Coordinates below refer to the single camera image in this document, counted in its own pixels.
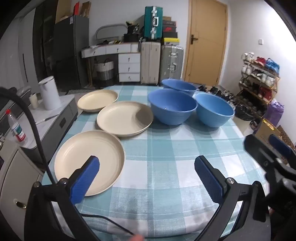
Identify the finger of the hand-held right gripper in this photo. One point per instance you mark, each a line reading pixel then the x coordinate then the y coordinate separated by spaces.
pixel 280 145
pixel 256 147

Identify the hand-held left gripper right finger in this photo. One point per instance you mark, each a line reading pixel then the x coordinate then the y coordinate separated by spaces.
pixel 208 179

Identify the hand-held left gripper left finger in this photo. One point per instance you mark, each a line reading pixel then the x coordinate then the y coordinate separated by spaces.
pixel 85 179

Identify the beige round plate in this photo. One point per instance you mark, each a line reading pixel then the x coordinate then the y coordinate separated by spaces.
pixel 92 148
pixel 97 99
pixel 122 118

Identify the blue plastic bowl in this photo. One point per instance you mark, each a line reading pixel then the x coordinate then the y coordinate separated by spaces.
pixel 171 111
pixel 178 84
pixel 215 115

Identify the person's left hand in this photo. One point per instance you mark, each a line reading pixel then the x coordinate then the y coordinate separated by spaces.
pixel 138 238

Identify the gold print cardboard box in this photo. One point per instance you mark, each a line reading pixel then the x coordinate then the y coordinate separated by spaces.
pixel 266 131

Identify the purple bag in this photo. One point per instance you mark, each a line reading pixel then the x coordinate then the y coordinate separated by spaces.
pixel 274 112

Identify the teal checkered tablecloth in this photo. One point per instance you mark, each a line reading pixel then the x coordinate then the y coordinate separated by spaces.
pixel 161 150

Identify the grey side cabinet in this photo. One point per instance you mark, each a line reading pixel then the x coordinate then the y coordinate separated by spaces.
pixel 62 120

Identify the wooden shoe rack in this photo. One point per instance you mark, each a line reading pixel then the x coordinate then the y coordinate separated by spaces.
pixel 276 80

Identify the pile of dark sneakers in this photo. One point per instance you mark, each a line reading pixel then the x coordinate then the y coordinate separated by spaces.
pixel 217 91

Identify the assorted shoes group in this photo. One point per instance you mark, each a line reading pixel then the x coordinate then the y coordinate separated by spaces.
pixel 256 78

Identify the white cabinet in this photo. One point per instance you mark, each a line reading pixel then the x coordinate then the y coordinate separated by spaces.
pixel 16 176

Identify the small knife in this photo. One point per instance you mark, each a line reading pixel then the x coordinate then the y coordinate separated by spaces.
pixel 46 119

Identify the clear bottle red cap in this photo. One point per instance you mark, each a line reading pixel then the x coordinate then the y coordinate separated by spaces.
pixel 17 129

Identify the black white patterned rug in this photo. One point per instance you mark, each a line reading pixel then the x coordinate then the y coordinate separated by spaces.
pixel 76 90

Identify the white kettle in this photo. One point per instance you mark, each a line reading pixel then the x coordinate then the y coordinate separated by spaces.
pixel 49 95

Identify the beige cup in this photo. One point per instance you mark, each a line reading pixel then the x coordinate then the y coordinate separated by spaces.
pixel 33 102

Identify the woven basket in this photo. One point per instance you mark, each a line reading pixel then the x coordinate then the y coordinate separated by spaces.
pixel 104 69

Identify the wooden door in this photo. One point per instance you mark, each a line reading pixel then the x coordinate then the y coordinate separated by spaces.
pixel 208 46

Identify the silver suitcase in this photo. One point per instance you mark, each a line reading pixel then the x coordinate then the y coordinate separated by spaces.
pixel 171 62

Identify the dark grey refrigerator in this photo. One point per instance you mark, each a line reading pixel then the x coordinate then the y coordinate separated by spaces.
pixel 69 51

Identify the beige suitcase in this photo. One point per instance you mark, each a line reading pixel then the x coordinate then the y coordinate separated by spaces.
pixel 150 62

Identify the white desk with drawers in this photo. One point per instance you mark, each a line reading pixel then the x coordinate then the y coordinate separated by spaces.
pixel 111 48

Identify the white yellow box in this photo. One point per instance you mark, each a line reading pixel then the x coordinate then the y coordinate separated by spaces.
pixel 171 41

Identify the black red-print shoe box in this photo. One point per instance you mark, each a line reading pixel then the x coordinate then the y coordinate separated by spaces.
pixel 169 29

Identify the teal suitcase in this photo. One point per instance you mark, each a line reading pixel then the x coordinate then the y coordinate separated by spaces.
pixel 150 23

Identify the plain cardboard box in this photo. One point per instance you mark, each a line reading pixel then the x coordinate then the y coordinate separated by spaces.
pixel 63 10

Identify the white light switch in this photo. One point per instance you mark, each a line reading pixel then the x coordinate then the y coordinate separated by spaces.
pixel 261 41

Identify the grey arched frame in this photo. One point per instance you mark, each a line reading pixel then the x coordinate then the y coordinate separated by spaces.
pixel 108 27

